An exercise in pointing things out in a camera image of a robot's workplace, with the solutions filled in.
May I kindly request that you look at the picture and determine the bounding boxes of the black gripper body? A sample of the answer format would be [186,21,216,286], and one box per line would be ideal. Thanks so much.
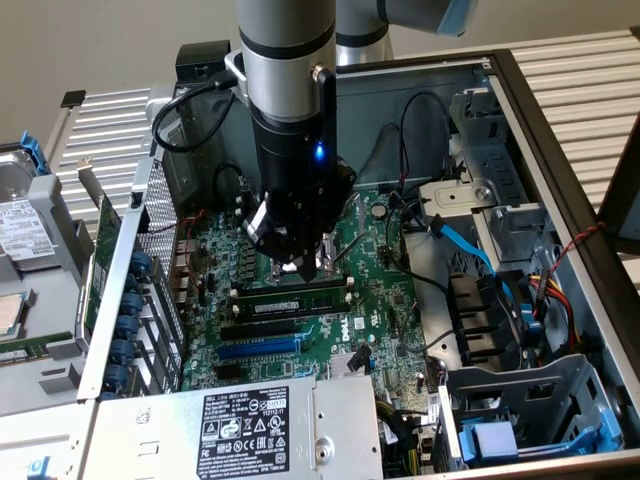
[251,107,358,226]

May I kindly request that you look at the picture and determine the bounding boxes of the green RAM stick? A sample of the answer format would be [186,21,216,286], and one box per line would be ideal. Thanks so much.
[0,331,75,367]
[234,285,352,317]

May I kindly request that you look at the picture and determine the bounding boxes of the CPU socket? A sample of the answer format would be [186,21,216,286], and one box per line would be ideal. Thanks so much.
[269,232,347,287]

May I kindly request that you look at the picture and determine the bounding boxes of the thin steel locking lever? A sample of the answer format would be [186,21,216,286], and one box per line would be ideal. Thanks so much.
[237,173,266,221]

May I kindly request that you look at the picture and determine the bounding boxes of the long black expansion slot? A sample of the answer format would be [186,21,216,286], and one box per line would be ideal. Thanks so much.
[219,318,297,343]

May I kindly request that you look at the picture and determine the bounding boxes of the open grey PC case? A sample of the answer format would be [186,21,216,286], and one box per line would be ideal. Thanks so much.
[64,47,640,480]

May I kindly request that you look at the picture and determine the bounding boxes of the blue expansion slot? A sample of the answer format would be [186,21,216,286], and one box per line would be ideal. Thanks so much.
[216,335,303,362]

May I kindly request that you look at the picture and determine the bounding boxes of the silver finned chipset heatsink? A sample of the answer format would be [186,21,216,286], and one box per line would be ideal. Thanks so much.
[327,349,375,384]

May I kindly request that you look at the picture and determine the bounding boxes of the green motherboard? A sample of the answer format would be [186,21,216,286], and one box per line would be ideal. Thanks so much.
[172,187,432,395]

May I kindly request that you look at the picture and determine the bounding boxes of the black box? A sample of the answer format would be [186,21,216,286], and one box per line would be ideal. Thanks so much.
[175,42,232,84]

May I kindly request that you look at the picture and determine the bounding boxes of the blue card retention clips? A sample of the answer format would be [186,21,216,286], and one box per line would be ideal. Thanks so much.
[102,248,154,402]

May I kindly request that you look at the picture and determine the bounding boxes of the grey metal disk bay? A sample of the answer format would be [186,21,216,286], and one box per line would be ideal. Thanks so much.
[439,353,625,472]
[417,87,554,266]

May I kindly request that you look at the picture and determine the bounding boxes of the silver power supply unit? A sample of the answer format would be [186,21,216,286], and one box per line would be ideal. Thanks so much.
[94,373,385,480]

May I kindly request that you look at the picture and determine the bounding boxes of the pale blue rectangular pad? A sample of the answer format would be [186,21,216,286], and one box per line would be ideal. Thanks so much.
[472,422,519,459]

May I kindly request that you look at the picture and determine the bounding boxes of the silver hard disk white label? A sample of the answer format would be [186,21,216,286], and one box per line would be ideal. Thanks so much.
[0,152,60,274]

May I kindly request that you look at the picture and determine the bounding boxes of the silver CPU chip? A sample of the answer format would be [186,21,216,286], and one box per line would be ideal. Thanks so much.
[0,293,26,337]

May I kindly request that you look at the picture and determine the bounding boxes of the dark framed panel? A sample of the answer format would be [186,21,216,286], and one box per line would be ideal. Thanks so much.
[597,112,640,256]

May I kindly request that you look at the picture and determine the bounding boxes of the blue plastic latch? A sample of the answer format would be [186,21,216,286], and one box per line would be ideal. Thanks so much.
[27,455,52,480]

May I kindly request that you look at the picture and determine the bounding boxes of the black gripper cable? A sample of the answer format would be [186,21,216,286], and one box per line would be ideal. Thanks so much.
[310,63,339,169]

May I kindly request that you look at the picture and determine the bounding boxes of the thin black looped wire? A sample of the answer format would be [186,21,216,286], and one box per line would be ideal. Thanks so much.
[398,91,453,194]

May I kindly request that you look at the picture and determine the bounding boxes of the black wire plug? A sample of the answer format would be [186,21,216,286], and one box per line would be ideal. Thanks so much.
[347,343,372,375]

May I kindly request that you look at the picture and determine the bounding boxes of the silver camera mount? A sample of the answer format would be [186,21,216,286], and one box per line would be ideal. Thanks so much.
[223,48,252,109]

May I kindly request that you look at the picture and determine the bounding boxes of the thick black wire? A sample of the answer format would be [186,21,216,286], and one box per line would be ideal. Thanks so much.
[385,192,451,294]

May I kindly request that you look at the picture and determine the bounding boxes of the red black twisted wire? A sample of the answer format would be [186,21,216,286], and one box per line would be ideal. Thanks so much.
[537,221,608,301]
[148,208,207,294]

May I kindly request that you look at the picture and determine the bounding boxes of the black camera cable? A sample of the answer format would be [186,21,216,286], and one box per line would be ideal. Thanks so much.
[151,69,237,155]

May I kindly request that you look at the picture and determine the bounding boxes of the blue flat SATA wire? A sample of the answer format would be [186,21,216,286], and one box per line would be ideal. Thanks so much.
[428,213,516,301]

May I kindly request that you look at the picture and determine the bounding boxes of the yellow black supply wire bundle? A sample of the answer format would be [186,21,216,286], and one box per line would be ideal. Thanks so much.
[374,397,439,480]

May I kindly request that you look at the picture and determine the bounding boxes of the green graphics card steel bracket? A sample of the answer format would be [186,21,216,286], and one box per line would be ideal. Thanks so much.
[74,158,125,346]

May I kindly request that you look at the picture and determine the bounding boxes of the blue wire connector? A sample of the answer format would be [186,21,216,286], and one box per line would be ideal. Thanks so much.
[518,301,543,332]

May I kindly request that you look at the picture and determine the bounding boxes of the blue plastic bay bracket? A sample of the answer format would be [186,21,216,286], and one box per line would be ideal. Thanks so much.
[458,394,625,464]

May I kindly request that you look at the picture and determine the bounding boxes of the red yellow black wire bundle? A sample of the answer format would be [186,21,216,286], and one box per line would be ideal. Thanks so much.
[528,272,586,351]

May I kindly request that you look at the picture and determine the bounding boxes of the blue plastic disk bracket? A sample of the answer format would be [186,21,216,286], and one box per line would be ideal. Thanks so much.
[22,130,55,176]

